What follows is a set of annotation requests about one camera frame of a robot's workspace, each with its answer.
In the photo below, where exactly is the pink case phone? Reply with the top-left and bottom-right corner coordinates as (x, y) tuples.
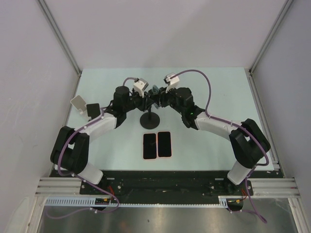
(157, 132), (172, 158)
(142, 133), (157, 160)

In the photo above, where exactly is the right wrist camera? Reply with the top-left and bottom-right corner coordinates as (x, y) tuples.
(164, 73), (179, 93)

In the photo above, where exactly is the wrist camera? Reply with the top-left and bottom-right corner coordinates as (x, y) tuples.
(133, 78), (149, 97)
(164, 73), (179, 93)

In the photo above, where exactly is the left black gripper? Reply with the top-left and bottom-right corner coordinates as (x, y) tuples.
(123, 89), (155, 113)

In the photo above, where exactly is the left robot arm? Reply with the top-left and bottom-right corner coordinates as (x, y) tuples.
(51, 86), (153, 194)

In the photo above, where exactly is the black round-base phone stand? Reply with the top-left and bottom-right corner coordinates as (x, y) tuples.
(139, 107), (160, 130)

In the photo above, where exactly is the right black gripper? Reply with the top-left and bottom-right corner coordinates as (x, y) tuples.
(153, 83), (185, 115)

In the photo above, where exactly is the white cable duct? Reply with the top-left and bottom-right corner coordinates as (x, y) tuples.
(45, 197), (228, 208)

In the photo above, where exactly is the grey case phone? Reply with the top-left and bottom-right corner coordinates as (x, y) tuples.
(150, 85), (159, 95)

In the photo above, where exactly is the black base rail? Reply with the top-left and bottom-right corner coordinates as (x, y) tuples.
(50, 169), (255, 204)

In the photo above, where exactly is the white phone stand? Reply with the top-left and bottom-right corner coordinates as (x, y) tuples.
(70, 95), (87, 117)

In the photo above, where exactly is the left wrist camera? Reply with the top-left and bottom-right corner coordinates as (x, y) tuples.
(133, 78), (149, 97)

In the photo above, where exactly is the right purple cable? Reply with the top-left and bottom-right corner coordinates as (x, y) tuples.
(170, 69), (270, 224)

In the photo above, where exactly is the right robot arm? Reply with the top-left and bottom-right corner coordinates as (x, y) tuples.
(150, 87), (271, 195)

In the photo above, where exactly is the black square-base phone stand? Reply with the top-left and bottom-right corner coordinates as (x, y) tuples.
(86, 103), (102, 121)

